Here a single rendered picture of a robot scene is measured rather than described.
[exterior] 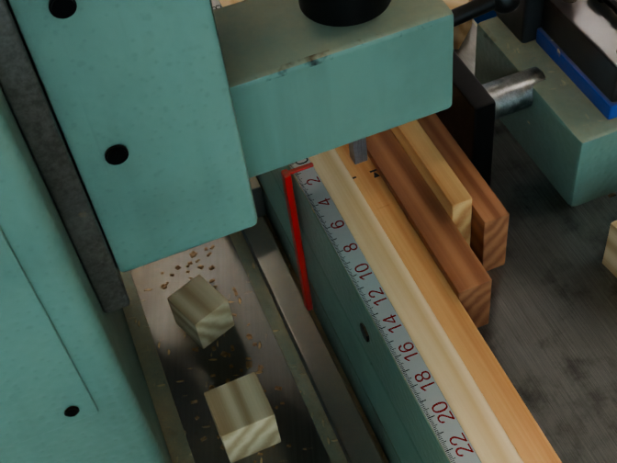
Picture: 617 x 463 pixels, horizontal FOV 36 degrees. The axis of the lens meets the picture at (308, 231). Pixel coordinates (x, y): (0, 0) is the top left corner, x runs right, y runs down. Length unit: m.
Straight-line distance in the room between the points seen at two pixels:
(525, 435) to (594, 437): 0.06
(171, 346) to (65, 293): 0.28
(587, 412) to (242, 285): 0.30
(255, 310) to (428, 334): 0.23
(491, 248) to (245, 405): 0.19
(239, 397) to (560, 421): 0.21
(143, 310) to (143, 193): 0.29
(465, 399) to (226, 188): 0.16
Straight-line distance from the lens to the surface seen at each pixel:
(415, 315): 0.53
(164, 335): 0.73
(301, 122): 0.52
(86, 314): 0.47
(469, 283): 0.55
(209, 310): 0.69
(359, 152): 0.60
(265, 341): 0.71
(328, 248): 0.57
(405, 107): 0.55
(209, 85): 0.44
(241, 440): 0.64
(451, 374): 0.51
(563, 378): 0.57
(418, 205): 0.59
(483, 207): 0.58
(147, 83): 0.43
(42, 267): 0.43
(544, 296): 0.60
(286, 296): 0.71
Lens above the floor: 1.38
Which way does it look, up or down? 49 degrees down
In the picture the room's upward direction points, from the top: 9 degrees counter-clockwise
